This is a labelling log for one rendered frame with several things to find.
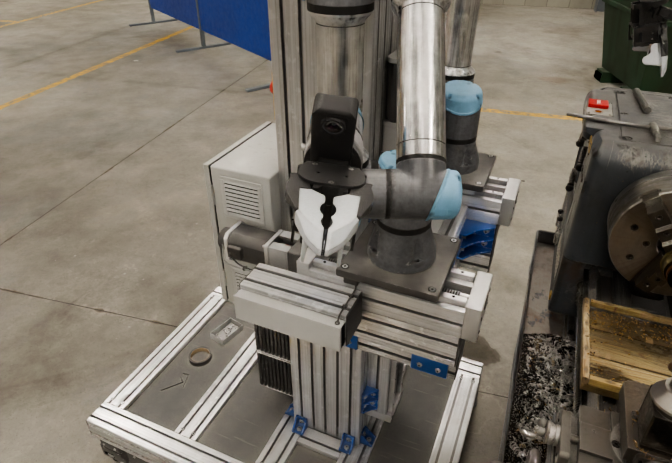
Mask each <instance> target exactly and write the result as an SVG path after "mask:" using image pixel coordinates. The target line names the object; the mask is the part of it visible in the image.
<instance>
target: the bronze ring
mask: <svg viewBox="0 0 672 463"><path fill-rule="evenodd" d="M660 269H661V271H662V273H663V274H664V277H665V279H666V280H667V282H668V284H669V285H670V287H671V288H672V250H671V251H669V252H667V253H666V254H665V255H664V256H663V257H662V258H661V260H660Z"/></svg>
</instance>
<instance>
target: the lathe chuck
mask: <svg viewBox="0 0 672 463"><path fill-rule="evenodd" d="M657 191H659V195H660V197H661V199H662V201H663V202H664V204H665V206H666V208H667V210H668V211H669V213H670V215H671V217H672V176H666V177H660V178H656V179H653V180H650V181H647V182H644V183H642V184H640V185H638V186H636V187H634V188H633V189H631V190H630V191H628V192H627V193H626V194H625V195H624V196H622V197H621V198H620V199H619V201H618V202H617V203H616V204H615V206H614V207H613V209H612V211H611V213H610V216H609V219H608V225H607V234H608V251H609V255H610V258H611V261H612V263H613V265H614V266H615V268H616V269H617V271H618V272H619V273H620V274H621V275H622V276H623V277H624V278H625V279H627V280H628V281H630V280H631V279H633V278H634V277H635V276H636V275H637V274H638V273H639V272H640V271H641V270H642V269H643V268H644V267H645V266H646V265H648V264H649V263H650V262H651V261H652V260H653V259H654V258H655V257H656V256H657V255H658V254H659V251H658V248H657V246H659V247H660V246H661V247H662V242H661V241H660V239H659V237H658V235H657V234H656V229H655V227H654V225H653V224H652V222H651V220H650V218H649V217H648V215H647V209H646V206H645V204H644V202H643V199H642V198H643V196H646V195H649V194H652V193H654V192H657ZM660 191H661V192H660ZM651 292H653V293H656V294H661V295H667V296H672V288H671V287H670V285H669V284H668V282H667V283H666V284H665V285H664V286H662V287H660V286H659V285H658V286H656V287H655V288H654V289H653V290H652V291H651Z"/></svg>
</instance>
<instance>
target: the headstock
mask: <svg viewBox="0 0 672 463"><path fill-rule="evenodd" d="M640 91H641V90H640ZM641 93H642V94H643V96H644V98H645V99H646V101H647V102H648V104H649V106H650V107H651V109H652V110H651V112H650V113H649V114H645V113H644V112H643V110H642V108H641V106H640V105H639V103H638V101H637V99H636V97H635V96H634V94H633V90H632V89H623V88H614V87H603V88H601V89H593V90H591V91H589V92H588V94H587V95H586V98H585V102H584V105H583V112H584V108H585V104H586V101H587V100H589V98H591V99H599V100H608V101H609V103H611V104H612V114H613V117H610V116H602V115H592V116H594V117H600V118H605V119H611V120H617V121H623V122H629V123H635V124H643V125H649V123H650V122H656V123H657V125H658V126H665V127H672V94H668V93H659V92H650V91H641ZM604 128H605V129H604V130H600V131H598V132H596V133H595V135H594V136H592V135H590V134H589V133H587V132H586V131H585V124H584V128H582V131H581V134H580V137H579V139H578V140H577V141H576V146H577V147H579V150H578V153H577V157H576V161H575V165H574V168H572V171H571V173H570V176H569V182H568V183H567V185H566V187H565V189H566V191H568V192H571V191H572V190H573V185H574V194H573V201H572V205H571V208H570V212H569V215H568V219H567V222H566V226H565V234H564V246H563V254H564V256H565V257H566V258H568V259H570V260H573V261H577V262H582V263H586V264H591V265H595V266H600V267H605V268H609V269H614V270H617V269H616V268H615V266H614V265H613V263H612V261H611V258H610V255H609V251H608V234H607V217H608V213H609V210H610V207H611V205H612V203H613V201H614V200H615V198H616V197H617V196H618V195H619V193H620V192H621V191H622V190H624V189H625V188H626V187H627V186H629V185H630V184H631V183H633V182H635V181H636V180H638V179H640V178H643V177H645V176H648V175H650V174H654V173H658V172H662V171H670V170H672V131H662V130H660V134H661V137H662V140H661V142H655V140H654V136H653V135H652V134H651V132H650V129H641V128H633V127H627V126H622V125H616V124H610V123H604ZM606 176H607V177H606ZM622 181H623V182H622ZM573 183H574V184H573ZM605 197H606V198H605ZM600 199H601V200H600ZM604 222H605V223H604ZM583 249H584V250H583ZM579 258H580V259H579Z"/></svg>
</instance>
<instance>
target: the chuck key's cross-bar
mask: <svg viewBox="0 0 672 463"><path fill-rule="evenodd" d="M566 115H567V116H570V117H576V118H582V119H587V120H593V121H599V122H604V123H610V124H616V125H622V126H627V127H633V128H641V129H650V126H651V125H643V124H635V123H629V122H623V121H617V120H611V119H605V118H600V117H594V116H588V115H582V114H576V113H571V112H567V114H566ZM658 128H659V130H662V131H672V127H665V126H658Z"/></svg>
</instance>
